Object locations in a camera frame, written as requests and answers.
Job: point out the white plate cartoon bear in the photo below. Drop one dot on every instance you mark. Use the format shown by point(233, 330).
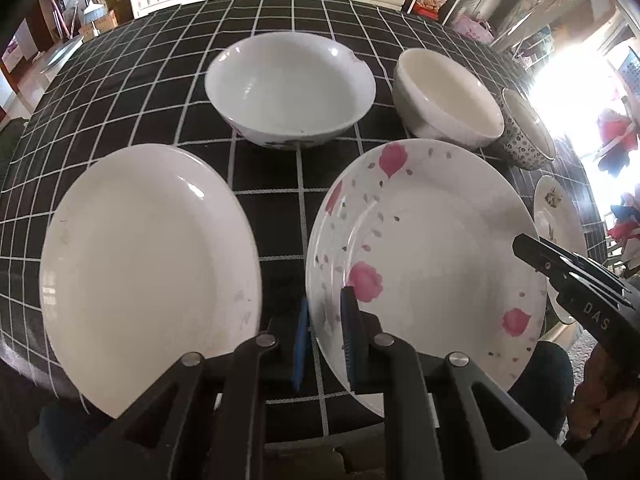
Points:
point(556, 218)

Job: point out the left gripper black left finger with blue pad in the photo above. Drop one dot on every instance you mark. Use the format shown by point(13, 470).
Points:
point(204, 417)

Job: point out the person's right hand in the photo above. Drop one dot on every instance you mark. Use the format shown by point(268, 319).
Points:
point(603, 418)

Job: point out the white plate pink flowers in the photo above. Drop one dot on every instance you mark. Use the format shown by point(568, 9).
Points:
point(422, 231)

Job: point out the pink bag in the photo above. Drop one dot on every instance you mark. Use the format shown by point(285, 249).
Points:
point(477, 30)

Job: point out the plain white oval plate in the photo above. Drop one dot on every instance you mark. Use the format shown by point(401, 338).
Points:
point(148, 256)

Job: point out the cream white bowl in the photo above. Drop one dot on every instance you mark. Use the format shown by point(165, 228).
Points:
point(437, 98)

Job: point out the cardboard box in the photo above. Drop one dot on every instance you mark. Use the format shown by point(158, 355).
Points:
point(99, 26)

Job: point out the black floral patterned bowl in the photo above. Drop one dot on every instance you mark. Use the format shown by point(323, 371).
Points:
point(525, 141)

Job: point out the large white bowl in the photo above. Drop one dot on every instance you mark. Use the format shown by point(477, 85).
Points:
point(289, 90)

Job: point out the black white grid tablecloth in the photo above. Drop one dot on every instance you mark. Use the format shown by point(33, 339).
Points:
point(144, 83)

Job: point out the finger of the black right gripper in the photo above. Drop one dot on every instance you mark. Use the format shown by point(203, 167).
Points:
point(545, 257)

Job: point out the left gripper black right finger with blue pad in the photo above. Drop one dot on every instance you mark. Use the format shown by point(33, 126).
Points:
point(444, 418)

